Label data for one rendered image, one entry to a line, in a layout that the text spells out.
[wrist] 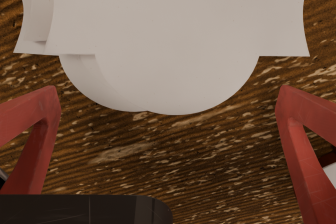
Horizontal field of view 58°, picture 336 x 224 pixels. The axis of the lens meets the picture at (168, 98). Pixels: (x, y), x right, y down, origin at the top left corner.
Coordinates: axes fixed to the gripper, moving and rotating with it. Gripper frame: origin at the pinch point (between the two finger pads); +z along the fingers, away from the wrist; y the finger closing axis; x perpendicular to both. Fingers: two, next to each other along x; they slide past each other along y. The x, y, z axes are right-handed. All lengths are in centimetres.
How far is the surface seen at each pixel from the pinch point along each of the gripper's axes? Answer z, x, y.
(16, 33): 4.9, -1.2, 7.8
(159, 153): 5.0, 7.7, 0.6
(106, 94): 4.0, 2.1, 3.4
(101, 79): 3.0, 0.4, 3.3
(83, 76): 4.0, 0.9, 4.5
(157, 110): 2.1, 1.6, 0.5
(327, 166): 4.3, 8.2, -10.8
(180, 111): 2.1, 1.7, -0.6
